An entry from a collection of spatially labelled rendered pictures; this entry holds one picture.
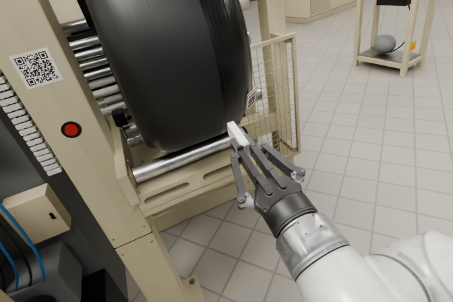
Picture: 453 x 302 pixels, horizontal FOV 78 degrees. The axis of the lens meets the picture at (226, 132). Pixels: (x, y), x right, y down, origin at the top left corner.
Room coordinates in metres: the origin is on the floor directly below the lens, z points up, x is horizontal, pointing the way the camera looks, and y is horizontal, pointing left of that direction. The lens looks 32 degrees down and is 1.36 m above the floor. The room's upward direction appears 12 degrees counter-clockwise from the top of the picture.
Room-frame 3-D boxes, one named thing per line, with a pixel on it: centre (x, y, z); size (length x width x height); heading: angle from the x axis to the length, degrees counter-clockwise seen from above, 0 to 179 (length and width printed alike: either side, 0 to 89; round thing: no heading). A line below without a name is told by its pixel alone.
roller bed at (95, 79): (1.09, 0.47, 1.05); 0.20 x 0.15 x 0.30; 106
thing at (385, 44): (2.85, -1.89, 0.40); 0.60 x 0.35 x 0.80; 26
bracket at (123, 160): (0.74, 0.33, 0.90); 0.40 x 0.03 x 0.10; 16
